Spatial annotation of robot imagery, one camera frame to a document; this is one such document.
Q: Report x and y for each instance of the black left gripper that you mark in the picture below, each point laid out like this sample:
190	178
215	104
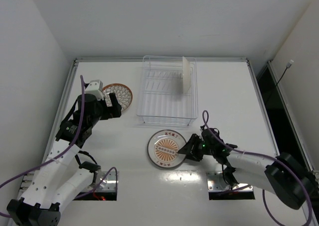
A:
109	107

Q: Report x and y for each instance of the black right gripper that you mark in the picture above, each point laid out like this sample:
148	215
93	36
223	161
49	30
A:
197	148

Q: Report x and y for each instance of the sunburst pattern plate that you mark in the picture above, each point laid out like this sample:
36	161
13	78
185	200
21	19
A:
163	147

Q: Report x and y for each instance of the large flower pattern plate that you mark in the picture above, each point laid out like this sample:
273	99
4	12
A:
186	75

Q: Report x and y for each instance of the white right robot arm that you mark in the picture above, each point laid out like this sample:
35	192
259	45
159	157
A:
282	176

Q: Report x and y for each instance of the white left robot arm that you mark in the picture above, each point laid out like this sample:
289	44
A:
44	200

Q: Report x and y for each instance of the small flower pattern plate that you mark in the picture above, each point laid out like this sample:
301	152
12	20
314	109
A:
123	94

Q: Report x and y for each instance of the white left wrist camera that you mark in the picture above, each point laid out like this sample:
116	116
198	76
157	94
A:
95	87

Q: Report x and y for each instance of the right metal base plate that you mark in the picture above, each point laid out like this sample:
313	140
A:
216	183

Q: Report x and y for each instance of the metal base plate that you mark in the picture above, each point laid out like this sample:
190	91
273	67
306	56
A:
216	183
107	184

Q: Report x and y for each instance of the white wire dish rack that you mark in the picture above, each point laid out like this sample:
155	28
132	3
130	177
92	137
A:
161	99

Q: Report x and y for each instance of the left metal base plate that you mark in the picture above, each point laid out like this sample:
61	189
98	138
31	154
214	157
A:
107	184

